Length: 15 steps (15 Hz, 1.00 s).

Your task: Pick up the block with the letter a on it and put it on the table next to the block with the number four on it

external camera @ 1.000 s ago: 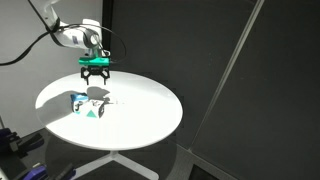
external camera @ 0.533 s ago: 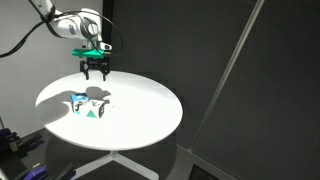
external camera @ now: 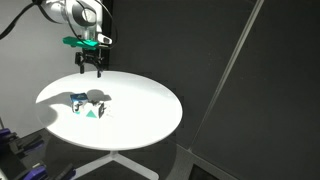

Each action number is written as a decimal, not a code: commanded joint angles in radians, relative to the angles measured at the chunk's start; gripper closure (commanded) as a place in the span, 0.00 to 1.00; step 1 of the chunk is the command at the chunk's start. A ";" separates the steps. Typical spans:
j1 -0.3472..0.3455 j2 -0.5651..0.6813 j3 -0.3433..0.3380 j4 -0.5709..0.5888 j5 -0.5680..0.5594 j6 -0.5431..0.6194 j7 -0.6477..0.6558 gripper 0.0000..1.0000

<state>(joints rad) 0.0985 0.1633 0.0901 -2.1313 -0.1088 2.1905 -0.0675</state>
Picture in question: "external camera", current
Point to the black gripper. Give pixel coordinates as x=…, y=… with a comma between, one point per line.
x=89, y=56

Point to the white teal fabric pouch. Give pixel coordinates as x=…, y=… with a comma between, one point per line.
x=91, y=111

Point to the blue number four block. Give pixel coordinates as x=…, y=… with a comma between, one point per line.
x=78, y=101

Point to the black blue spring clamp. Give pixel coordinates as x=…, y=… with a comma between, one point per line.
x=40, y=172
x=20, y=141

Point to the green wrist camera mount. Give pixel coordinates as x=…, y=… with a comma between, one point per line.
x=83, y=42

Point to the white table pedestal base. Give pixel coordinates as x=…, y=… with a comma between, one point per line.
x=116, y=161

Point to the grey metal partition post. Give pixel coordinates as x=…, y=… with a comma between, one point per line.
x=226, y=75

